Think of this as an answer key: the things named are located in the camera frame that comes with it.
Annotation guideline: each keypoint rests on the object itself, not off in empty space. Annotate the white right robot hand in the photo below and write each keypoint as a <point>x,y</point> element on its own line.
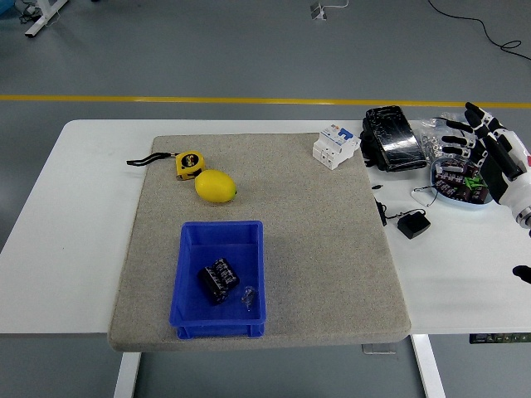
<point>512,178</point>

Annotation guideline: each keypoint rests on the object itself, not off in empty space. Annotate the black battery with white print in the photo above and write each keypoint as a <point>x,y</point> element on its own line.
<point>227,271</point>

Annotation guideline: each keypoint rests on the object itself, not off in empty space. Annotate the plain black cylindrical battery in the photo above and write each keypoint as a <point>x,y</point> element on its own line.
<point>209,288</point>

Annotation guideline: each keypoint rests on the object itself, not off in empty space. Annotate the blue plastic box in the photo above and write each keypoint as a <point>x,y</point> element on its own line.
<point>220,244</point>

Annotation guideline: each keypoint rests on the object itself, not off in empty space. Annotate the green plastic connector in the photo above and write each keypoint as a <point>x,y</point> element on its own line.
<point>473,183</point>

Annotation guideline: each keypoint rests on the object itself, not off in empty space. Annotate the light blue bowl of batteries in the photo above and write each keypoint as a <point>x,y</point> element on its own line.
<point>452,186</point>

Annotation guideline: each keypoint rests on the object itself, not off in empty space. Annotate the clear bag of metal nuts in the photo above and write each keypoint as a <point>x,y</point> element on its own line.
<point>431,139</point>

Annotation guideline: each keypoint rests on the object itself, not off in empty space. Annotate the glossy black wrapped case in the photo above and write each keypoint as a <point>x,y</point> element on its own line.
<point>394,139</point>

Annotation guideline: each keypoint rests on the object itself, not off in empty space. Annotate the table height control panel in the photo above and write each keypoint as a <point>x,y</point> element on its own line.
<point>498,338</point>

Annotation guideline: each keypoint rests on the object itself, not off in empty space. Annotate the white circuit breaker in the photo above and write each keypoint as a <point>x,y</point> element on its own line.
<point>334,145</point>

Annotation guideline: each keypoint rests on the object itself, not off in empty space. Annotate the grey-brown mat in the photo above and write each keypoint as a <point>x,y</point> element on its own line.
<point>311,228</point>

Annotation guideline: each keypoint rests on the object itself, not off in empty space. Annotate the white table leg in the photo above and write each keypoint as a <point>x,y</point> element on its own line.
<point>429,369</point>
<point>126,375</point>

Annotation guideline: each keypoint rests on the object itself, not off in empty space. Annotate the silver floor socket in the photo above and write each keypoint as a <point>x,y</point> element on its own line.
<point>318,11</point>

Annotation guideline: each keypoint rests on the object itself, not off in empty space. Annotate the small clear plastic piece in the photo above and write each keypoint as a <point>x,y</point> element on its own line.
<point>248,295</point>

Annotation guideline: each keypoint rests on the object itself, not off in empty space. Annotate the yellow lemon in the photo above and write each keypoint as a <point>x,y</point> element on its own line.
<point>215,186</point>

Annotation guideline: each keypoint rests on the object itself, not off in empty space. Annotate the yellow tape measure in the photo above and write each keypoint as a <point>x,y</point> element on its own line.
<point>189,164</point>

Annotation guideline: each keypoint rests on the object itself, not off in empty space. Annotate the grey under-table bracket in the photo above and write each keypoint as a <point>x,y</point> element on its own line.
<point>378,349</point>

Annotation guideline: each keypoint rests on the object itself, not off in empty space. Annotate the white desk frame foot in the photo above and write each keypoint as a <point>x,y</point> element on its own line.
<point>41,18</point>

